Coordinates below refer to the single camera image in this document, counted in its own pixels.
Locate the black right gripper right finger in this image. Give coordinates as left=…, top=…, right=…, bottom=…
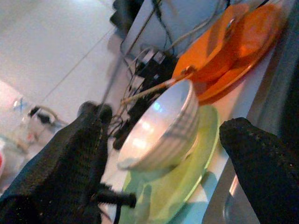
left=219, top=117, right=299, bottom=224

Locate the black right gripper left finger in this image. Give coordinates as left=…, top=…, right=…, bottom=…
left=0, top=101, right=138, bottom=224

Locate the light green plate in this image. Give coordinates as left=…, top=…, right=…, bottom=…
left=120, top=105, right=221, bottom=224

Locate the white ceramic bowl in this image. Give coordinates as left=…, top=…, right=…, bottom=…
left=116, top=79, right=201, bottom=171

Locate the wooden chopstick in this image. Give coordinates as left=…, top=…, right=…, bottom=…
left=121, top=76, right=191, bottom=103
left=122, top=78, right=192, bottom=105

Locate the clear plastic bottle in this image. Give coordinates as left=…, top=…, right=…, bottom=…
left=9, top=97, right=36, bottom=140

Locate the orange plate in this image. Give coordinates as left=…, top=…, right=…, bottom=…
left=193, top=7, right=289, bottom=105

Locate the black power strip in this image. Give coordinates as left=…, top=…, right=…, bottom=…
left=113, top=50, right=179, bottom=150

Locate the orange bowl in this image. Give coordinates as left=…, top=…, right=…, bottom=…
left=172, top=3, right=281, bottom=82

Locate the metal utensil with golden handle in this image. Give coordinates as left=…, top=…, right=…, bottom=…
left=225, top=17, right=236, bottom=32

